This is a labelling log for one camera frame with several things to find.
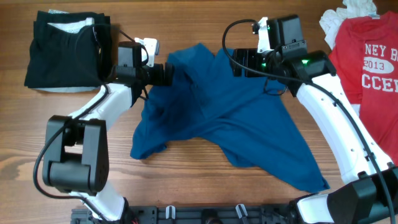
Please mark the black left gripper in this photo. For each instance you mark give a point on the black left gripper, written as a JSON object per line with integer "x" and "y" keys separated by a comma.
{"x": 168, "y": 74}

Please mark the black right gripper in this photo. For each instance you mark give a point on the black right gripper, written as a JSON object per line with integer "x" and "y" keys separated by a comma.
{"x": 237, "y": 62}

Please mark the blue polo shirt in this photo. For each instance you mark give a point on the blue polo shirt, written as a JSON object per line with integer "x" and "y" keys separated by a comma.
{"x": 243, "y": 116}

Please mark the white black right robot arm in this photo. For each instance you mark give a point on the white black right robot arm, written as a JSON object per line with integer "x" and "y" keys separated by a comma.
{"x": 369, "y": 193}

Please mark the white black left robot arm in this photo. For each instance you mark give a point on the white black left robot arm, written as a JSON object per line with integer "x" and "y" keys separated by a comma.
{"x": 75, "y": 157}

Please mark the white crumpled cloth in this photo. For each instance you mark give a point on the white crumpled cloth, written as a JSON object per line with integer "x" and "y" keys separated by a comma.
{"x": 331, "y": 20}

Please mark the red printed t-shirt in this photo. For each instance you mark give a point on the red printed t-shirt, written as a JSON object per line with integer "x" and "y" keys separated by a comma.
{"x": 365, "y": 58}

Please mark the folded black garment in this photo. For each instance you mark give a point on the folded black garment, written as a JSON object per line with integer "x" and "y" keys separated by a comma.
{"x": 69, "y": 51}

